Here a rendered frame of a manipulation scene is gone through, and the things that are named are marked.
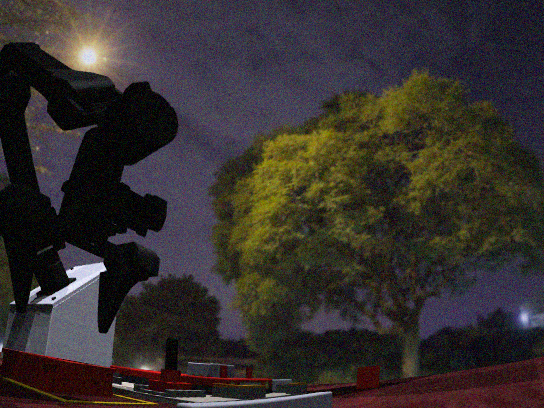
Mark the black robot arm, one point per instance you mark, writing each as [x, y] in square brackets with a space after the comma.
[130, 126]

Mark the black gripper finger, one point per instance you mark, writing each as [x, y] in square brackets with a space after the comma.
[113, 287]
[22, 240]

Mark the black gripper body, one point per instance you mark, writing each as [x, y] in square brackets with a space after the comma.
[89, 233]

